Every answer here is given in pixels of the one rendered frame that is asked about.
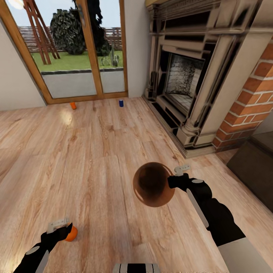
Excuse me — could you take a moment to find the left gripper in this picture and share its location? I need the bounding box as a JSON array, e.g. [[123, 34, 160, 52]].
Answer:
[[41, 223, 72, 247]]

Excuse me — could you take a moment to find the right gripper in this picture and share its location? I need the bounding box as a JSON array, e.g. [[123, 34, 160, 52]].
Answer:
[[167, 173, 189, 189]]

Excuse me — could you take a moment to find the trash can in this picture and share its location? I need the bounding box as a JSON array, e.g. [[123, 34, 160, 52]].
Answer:
[[133, 162, 176, 207]]

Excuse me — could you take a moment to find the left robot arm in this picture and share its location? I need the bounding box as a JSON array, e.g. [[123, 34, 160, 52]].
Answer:
[[14, 218, 72, 273]]

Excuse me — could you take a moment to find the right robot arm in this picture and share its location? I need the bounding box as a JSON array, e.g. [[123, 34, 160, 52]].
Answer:
[[167, 165, 273, 273]]

